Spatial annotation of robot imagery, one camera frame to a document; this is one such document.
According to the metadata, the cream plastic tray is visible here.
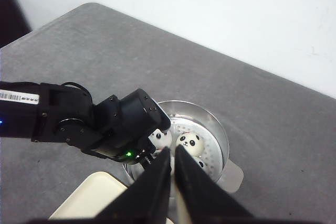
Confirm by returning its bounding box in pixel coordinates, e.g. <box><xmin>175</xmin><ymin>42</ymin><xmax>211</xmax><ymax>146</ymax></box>
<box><xmin>48</xmin><ymin>171</ymin><xmax>174</xmax><ymax>224</ymax></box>

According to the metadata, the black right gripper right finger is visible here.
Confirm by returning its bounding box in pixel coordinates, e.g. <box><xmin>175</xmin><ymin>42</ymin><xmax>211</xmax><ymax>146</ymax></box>
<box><xmin>175</xmin><ymin>146</ymin><xmax>254</xmax><ymax>223</ymax></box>

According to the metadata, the dark object at table corner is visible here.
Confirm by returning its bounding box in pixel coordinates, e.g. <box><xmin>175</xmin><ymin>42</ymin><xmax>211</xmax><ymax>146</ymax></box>
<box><xmin>1</xmin><ymin>0</ymin><xmax>32</xmax><ymax>48</ymax></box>

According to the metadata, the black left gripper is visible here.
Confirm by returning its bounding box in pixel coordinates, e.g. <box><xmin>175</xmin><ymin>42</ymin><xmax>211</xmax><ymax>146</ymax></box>
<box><xmin>115</xmin><ymin>140</ymin><xmax>156</xmax><ymax>169</ymax></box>

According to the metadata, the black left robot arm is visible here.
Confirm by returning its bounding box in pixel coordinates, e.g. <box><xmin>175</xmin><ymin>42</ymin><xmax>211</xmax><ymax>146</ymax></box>
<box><xmin>1</xmin><ymin>81</ymin><xmax>171</xmax><ymax>166</ymax></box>

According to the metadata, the stainless steel steamer pot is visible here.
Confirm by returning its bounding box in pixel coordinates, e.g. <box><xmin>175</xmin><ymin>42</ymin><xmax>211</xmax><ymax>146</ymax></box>
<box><xmin>122</xmin><ymin>100</ymin><xmax>244</xmax><ymax>224</ymax></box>

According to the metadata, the panda bun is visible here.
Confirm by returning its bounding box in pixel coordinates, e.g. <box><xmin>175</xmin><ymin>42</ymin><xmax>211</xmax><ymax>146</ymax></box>
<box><xmin>193</xmin><ymin>157</ymin><xmax>208</xmax><ymax>173</ymax></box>
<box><xmin>176</xmin><ymin>132</ymin><xmax>205</xmax><ymax>156</ymax></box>
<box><xmin>149</xmin><ymin>129</ymin><xmax>172</xmax><ymax>150</ymax></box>

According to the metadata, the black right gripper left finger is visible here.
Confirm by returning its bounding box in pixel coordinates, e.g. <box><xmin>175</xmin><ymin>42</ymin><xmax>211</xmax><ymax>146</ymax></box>
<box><xmin>97</xmin><ymin>147</ymin><xmax>171</xmax><ymax>223</ymax></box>

